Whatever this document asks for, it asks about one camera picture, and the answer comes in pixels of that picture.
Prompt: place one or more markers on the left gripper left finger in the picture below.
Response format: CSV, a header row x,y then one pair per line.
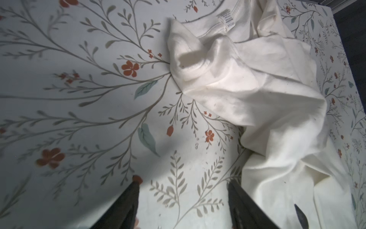
x,y
122,213

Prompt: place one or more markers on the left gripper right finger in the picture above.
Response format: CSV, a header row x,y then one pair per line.
x,y
245,213

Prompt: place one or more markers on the white printed t shirt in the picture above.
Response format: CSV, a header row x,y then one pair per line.
x,y
243,63

